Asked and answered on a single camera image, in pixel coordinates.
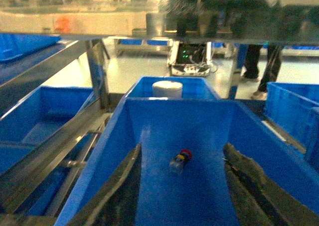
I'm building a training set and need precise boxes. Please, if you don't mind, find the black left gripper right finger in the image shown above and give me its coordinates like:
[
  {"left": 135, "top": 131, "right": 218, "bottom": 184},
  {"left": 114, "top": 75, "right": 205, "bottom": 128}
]
[{"left": 223, "top": 142, "right": 319, "bottom": 226}]

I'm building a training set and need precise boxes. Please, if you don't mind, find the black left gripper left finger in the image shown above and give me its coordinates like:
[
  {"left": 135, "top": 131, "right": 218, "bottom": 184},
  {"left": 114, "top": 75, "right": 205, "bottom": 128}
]
[{"left": 67, "top": 143, "right": 142, "bottom": 226}]

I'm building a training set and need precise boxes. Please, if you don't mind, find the red mushroom push button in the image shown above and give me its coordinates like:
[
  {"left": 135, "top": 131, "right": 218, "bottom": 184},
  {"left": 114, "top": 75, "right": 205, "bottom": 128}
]
[{"left": 169, "top": 149, "right": 193, "bottom": 175}]

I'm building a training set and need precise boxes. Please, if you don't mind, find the large blue bin left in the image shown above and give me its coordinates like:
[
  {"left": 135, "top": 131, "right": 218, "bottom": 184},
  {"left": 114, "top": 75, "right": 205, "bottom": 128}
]
[{"left": 56, "top": 98, "right": 319, "bottom": 226}]

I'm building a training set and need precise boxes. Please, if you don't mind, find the large blue bin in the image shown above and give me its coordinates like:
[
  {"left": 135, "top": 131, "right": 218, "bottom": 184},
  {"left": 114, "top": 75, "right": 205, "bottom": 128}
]
[
  {"left": 56, "top": 98, "right": 319, "bottom": 226},
  {"left": 265, "top": 82, "right": 319, "bottom": 163}
]

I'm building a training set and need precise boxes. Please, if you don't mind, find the large blue bin right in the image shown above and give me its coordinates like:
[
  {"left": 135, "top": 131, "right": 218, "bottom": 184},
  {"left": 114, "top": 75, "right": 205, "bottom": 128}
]
[{"left": 265, "top": 82, "right": 319, "bottom": 163}]

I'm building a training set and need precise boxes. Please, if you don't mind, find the blue bin far left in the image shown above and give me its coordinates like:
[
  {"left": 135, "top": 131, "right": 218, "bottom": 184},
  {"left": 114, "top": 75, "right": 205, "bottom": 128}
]
[{"left": 0, "top": 86, "right": 93, "bottom": 172}]

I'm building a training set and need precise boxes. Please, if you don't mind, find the person in green shirt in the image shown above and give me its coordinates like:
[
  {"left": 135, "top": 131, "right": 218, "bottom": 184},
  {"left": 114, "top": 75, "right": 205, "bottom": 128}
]
[{"left": 240, "top": 44, "right": 285, "bottom": 100}]

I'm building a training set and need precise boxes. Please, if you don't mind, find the blue bin with white jar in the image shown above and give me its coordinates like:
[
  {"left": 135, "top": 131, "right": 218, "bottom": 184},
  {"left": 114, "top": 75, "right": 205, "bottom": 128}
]
[{"left": 124, "top": 76, "right": 221, "bottom": 100}]

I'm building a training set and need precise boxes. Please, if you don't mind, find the steel shelf upright post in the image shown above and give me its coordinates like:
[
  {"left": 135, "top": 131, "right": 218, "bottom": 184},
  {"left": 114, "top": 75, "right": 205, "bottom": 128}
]
[{"left": 85, "top": 39, "right": 111, "bottom": 109}]

